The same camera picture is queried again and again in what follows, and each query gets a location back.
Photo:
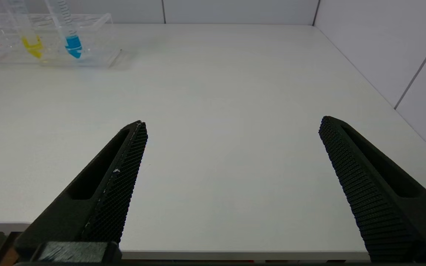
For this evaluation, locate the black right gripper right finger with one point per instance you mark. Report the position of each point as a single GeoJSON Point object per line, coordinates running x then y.
{"type": "Point", "coordinates": [383, 199]}

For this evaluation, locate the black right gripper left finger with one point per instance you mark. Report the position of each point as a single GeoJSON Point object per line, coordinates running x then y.
{"type": "Point", "coordinates": [98, 207]}

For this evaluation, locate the clear acrylic test tube rack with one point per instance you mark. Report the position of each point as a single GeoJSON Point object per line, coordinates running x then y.
{"type": "Point", "coordinates": [98, 44]}

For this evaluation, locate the test tube with blue pigment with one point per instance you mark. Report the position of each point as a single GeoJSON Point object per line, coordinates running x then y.
{"type": "Point", "coordinates": [73, 44]}

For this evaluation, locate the test tube with yellow pigment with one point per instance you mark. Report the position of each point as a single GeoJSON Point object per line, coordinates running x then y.
{"type": "Point", "coordinates": [32, 46]}

